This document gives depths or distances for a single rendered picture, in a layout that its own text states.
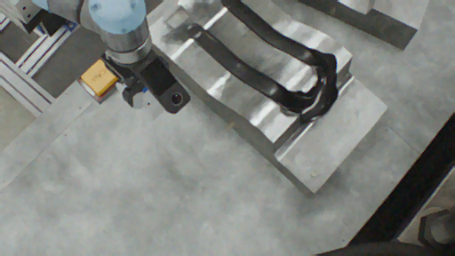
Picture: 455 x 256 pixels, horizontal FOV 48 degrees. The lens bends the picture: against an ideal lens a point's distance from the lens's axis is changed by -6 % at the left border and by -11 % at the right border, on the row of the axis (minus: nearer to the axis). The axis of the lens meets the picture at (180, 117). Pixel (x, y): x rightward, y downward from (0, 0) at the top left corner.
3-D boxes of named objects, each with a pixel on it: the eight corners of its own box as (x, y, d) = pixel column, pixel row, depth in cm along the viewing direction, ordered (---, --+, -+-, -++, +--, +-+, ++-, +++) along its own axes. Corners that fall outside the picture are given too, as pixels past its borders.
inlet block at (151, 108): (109, 80, 113) (105, 69, 108) (127, 63, 114) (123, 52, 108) (153, 121, 109) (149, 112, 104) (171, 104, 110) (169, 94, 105)
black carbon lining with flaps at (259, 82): (181, 36, 119) (179, 15, 110) (231, -8, 122) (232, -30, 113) (301, 142, 109) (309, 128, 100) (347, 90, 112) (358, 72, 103)
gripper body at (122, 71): (135, 43, 101) (125, 12, 90) (167, 72, 99) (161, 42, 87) (105, 70, 100) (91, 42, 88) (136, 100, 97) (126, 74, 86)
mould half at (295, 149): (147, 51, 126) (139, 23, 113) (223, -17, 131) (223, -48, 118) (309, 199, 112) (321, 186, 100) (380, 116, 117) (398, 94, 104)
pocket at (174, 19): (162, 24, 122) (160, 17, 118) (179, 10, 123) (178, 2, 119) (176, 36, 121) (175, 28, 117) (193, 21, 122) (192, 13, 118)
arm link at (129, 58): (159, 30, 83) (121, 66, 82) (162, 44, 88) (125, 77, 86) (127, 3, 85) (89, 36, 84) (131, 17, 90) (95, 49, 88)
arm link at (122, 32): (101, -36, 75) (152, -16, 73) (114, 2, 85) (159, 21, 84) (71, 6, 73) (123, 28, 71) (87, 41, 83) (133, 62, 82)
